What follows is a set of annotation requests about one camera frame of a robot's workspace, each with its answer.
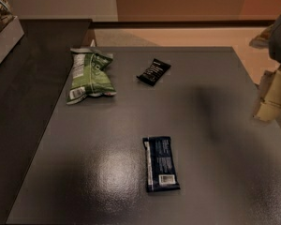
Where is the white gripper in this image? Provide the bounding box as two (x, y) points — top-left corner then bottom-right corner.
(253, 66), (281, 122)

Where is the small black snack bar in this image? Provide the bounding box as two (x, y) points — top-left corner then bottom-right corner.
(138, 59), (171, 86)

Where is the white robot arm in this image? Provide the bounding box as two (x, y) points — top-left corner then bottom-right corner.
(249, 15), (281, 123)

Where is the dark blue snack bar wrapper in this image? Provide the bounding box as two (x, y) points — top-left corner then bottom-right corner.
(142, 136), (180, 192)

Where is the dark side table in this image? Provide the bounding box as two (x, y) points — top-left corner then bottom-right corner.
(0, 19), (92, 225)

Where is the green chip bag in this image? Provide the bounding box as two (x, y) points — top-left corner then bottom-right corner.
(67, 48), (116, 105)

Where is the white box of snacks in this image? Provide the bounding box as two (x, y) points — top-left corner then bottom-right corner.
(0, 0), (24, 64)

